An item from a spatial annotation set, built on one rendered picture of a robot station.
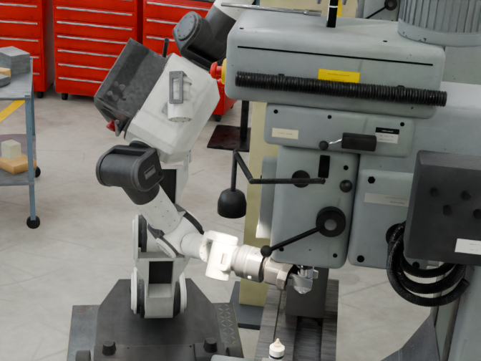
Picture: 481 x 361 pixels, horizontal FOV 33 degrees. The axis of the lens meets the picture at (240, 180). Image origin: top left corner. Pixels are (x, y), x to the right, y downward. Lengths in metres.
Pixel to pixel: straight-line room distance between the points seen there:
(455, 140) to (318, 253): 0.43
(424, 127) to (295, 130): 0.28
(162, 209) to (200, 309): 0.95
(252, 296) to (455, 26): 2.64
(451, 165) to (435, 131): 0.26
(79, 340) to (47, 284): 1.18
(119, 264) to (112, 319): 1.51
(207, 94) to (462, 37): 0.78
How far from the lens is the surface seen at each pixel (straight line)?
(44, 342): 4.02
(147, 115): 2.24
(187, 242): 2.32
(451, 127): 1.85
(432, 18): 1.80
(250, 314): 4.17
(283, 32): 1.79
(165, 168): 2.62
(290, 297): 2.52
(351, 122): 1.82
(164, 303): 2.95
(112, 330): 3.07
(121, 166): 2.21
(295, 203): 1.92
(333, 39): 1.77
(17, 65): 5.11
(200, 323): 3.11
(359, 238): 1.94
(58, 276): 4.53
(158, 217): 2.32
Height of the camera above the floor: 2.30
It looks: 24 degrees down
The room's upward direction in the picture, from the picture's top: 4 degrees clockwise
